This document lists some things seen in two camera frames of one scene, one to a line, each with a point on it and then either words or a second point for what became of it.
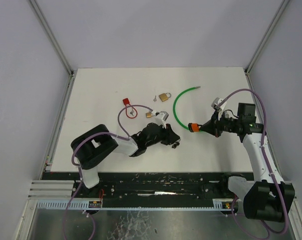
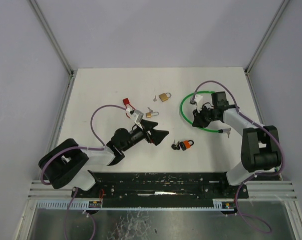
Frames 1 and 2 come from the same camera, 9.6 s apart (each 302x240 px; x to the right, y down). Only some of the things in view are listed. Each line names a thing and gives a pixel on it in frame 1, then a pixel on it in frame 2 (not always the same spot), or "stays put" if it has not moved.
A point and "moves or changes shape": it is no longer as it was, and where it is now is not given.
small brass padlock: x=148 y=114 stays put
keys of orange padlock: x=174 y=145 moves or changes shape
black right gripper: x=216 y=125 to x=202 y=116
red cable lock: x=126 y=101 stays put
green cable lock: x=174 y=109 to x=221 y=131
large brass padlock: x=164 y=97 stays put
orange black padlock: x=195 y=127 moves or changes shape
